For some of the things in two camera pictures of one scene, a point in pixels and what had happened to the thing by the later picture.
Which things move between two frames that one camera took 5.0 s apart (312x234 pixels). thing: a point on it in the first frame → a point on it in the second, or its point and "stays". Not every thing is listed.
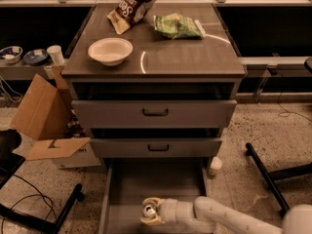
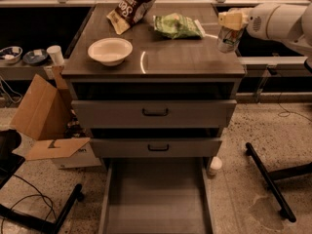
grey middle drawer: [160, 147] stays
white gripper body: [169, 210] → [256, 23]
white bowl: [110, 51] stays
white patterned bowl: [11, 55] stays
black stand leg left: [53, 227] stays
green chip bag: [176, 25] stays
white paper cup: [55, 52] stays
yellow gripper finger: [152, 221] → [231, 19]
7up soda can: [149, 211] → [228, 39]
